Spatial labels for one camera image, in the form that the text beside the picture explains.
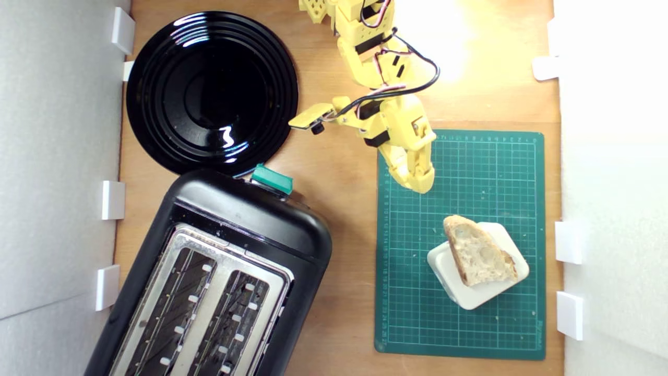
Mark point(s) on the yellow wrist camera mount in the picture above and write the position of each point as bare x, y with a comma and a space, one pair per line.
310, 114

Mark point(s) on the green cutting mat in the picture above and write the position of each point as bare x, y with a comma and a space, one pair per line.
469, 183

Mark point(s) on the brown bread slice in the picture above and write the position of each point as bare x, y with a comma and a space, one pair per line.
477, 256

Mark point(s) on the white wall clip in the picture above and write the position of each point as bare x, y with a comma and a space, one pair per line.
128, 70
107, 287
553, 36
122, 30
569, 243
113, 200
545, 68
570, 315

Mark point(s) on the green toaster lever knob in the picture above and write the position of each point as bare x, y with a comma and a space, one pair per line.
271, 179

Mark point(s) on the black round plate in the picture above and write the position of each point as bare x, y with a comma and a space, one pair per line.
209, 94

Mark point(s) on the white block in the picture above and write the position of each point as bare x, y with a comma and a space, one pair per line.
485, 296

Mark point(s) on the black two-slot toaster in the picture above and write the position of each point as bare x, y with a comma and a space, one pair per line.
250, 214

